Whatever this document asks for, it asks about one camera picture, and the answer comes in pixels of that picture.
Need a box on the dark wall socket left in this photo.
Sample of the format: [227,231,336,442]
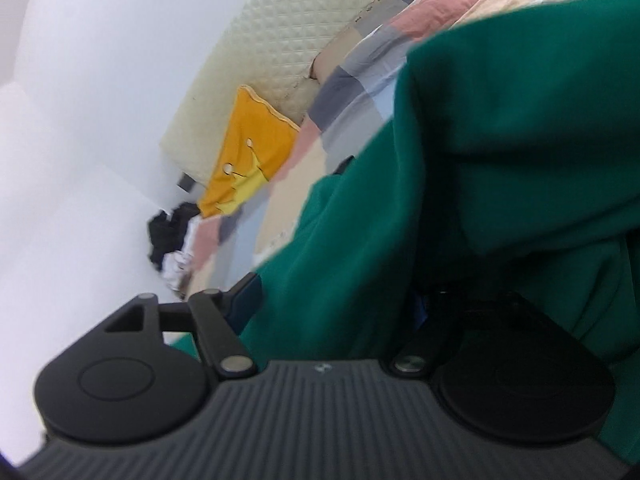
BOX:
[177,174,196,194]

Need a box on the yellow crown cushion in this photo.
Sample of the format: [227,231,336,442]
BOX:
[198,84,299,218]

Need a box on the cream quilted headboard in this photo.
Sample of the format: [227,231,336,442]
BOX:
[160,0,381,183]

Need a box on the green and white sweatshirt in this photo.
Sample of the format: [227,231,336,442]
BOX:
[241,0,639,464]

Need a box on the patchwork checked duvet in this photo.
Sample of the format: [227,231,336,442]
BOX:
[185,0,560,295]

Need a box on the white clothes pile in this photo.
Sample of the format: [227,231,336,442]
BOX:
[160,216,202,297]

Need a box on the patchwork pillow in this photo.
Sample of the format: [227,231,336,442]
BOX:
[309,0,409,84]

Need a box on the black clothes pile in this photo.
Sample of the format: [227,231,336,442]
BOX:
[146,202,200,272]

